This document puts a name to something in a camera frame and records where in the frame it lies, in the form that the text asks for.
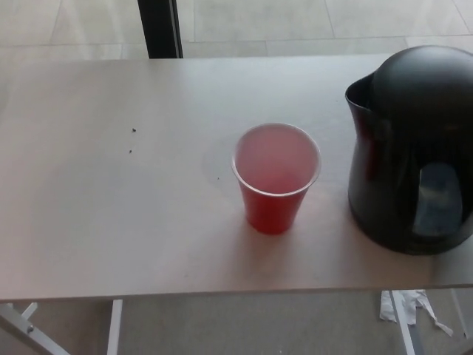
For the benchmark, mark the black electric kettle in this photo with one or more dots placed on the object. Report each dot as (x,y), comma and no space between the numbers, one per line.
(406,148)

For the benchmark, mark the red plastic cup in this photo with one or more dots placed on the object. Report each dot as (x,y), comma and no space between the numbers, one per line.
(273,214)

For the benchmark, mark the white metal table leg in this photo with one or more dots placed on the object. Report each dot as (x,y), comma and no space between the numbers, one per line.
(457,303)
(115,327)
(401,321)

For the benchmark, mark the crumpled white paper scrap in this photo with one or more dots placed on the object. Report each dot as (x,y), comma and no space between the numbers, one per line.
(385,308)

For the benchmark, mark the white metal diagonal table brace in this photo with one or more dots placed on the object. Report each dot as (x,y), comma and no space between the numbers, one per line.
(25,330)

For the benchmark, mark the black window frame post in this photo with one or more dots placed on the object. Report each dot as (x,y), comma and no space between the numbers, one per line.
(159,26)

